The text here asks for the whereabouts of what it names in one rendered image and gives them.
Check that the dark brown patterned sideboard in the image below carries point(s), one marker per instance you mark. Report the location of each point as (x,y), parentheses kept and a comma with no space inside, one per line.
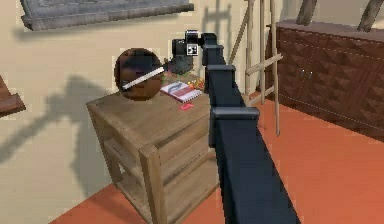
(333,76)

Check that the pale wooden ladder rack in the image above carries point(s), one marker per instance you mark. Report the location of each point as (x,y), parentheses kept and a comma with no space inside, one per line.
(262,66)

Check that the small red card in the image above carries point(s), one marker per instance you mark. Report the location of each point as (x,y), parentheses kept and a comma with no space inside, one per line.
(187,106)

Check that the brown wooden furniture corner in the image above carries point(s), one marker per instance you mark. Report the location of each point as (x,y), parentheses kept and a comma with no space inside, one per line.
(8,100)

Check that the wooden chest of drawers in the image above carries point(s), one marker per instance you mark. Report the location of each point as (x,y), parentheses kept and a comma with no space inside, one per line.
(156,133)

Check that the grey framed wall picture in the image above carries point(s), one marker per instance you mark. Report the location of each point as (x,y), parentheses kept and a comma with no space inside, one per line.
(100,11)

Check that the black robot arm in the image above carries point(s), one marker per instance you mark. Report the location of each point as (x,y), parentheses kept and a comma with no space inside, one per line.
(246,166)

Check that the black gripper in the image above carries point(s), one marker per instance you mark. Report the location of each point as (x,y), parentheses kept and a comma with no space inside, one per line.
(181,61)

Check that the red white book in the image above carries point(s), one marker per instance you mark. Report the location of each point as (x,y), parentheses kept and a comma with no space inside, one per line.
(181,91)

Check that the brown round ball toy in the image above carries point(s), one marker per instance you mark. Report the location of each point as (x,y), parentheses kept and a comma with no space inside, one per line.
(136,63)

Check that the brown slanted post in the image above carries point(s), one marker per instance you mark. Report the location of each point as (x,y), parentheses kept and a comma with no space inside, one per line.
(369,15)
(306,11)

